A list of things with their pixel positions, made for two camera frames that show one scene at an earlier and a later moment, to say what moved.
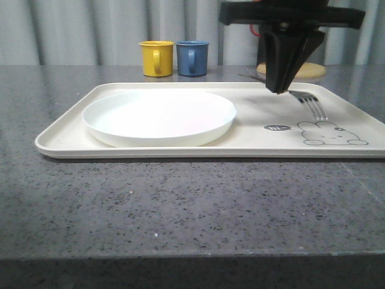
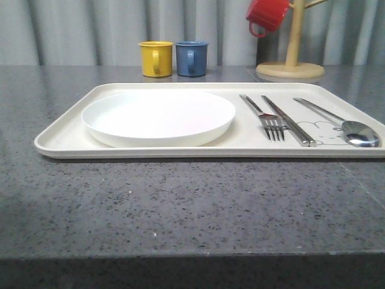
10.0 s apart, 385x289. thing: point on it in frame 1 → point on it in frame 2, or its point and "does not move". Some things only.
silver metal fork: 314,103 → 272,124
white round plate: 159,118 does not move
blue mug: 192,58 does not move
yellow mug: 157,58 does not move
